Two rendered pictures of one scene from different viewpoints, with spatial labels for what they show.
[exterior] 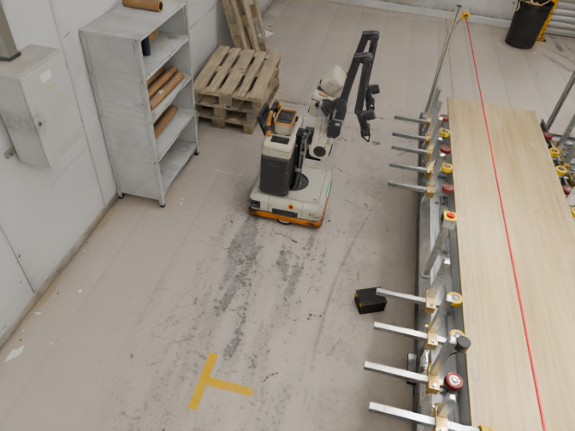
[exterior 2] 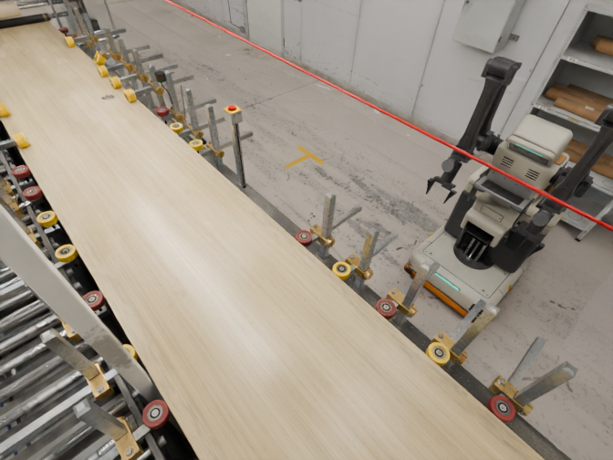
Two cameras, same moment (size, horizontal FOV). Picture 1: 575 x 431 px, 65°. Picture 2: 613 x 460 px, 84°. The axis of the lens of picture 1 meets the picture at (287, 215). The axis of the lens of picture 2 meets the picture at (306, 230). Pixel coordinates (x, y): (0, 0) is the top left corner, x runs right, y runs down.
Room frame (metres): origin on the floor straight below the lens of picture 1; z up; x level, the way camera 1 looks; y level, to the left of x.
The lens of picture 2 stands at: (3.21, -1.97, 2.12)
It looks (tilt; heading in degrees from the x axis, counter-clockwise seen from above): 48 degrees down; 126
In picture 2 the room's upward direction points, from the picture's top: 3 degrees clockwise
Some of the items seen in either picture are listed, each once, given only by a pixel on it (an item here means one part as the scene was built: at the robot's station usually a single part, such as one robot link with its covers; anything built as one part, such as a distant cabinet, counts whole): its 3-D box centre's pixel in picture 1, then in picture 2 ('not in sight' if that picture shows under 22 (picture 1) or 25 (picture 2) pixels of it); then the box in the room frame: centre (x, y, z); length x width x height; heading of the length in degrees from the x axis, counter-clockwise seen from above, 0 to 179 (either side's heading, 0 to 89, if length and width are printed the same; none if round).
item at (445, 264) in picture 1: (434, 288); (214, 141); (1.64, -0.85, 0.90); 0.04 x 0.04 x 0.48; 81
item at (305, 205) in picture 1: (292, 191); (467, 263); (3.25, -0.02, 0.16); 0.67 x 0.64 x 0.25; 81
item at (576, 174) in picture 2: (370, 61); (585, 164); (3.39, -0.51, 1.40); 0.11 x 0.06 x 0.43; 171
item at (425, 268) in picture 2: (431, 143); (410, 298); (3.12, -1.09, 0.90); 0.04 x 0.04 x 0.48; 81
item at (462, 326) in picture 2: (417, 138); (456, 332); (3.34, -1.04, 0.80); 0.43 x 0.03 x 0.04; 81
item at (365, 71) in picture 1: (363, 85); (479, 114); (2.97, -0.44, 1.41); 0.11 x 0.06 x 0.43; 171
